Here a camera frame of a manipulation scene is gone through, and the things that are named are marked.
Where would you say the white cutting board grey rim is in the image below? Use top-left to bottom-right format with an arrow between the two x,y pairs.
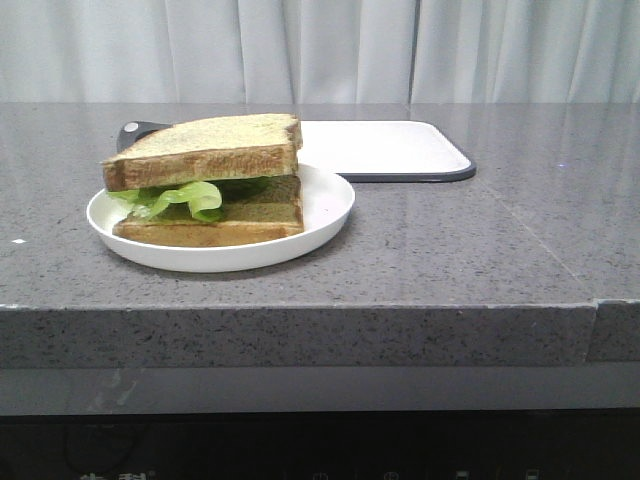
117,119 -> 476,183

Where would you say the green lettuce leaf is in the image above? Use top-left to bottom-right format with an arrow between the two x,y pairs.
106,177 -> 271,223

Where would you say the white round plate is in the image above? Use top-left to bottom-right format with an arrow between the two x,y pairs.
86,164 -> 355,273

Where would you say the bread slice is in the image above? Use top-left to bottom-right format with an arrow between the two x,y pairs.
102,113 -> 303,192
112,175 -> 304,247

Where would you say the white curtain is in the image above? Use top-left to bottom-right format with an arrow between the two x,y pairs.
1,1 -> 639,104

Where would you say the black appliance panel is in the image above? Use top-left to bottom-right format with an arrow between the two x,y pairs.
1,410 -> 639,479

